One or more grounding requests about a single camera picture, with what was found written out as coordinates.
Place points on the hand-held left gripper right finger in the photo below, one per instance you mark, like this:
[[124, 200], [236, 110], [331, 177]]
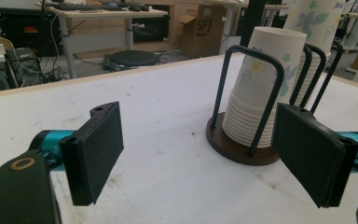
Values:
[[307, 155]]

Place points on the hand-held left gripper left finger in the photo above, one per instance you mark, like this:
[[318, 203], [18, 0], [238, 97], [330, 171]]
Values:
[[93, 155]]

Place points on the stack of floral paper cups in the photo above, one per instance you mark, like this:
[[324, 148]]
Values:
[[259, 81], [317, 18]]

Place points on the black round disc base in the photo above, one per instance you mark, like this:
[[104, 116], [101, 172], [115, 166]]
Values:
[[133, 58]]

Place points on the dark electronic device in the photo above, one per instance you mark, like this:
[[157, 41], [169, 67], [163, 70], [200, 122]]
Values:
[[0, 79]]

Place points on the wooden desk with white legs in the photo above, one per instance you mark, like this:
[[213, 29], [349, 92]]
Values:
[[105, 13]]

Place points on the black keyboard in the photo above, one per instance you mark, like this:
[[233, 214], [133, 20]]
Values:
[[87, 6]]

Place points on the black equipment case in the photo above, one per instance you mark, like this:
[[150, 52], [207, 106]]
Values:
[[18, 21]]

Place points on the light wooden cabinet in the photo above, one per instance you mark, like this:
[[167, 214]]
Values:
[[175, 25]]

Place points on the brown cardboard box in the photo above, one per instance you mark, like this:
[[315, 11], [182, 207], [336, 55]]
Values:
[[199, 40]]

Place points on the black upright post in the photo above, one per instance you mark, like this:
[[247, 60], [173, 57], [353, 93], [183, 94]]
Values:
[[253, 21]]

